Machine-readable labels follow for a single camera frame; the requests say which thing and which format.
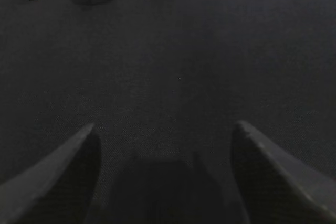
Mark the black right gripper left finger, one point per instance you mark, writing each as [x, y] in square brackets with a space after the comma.
[60, 187]

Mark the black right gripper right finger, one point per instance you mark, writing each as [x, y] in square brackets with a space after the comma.
[275, 186]

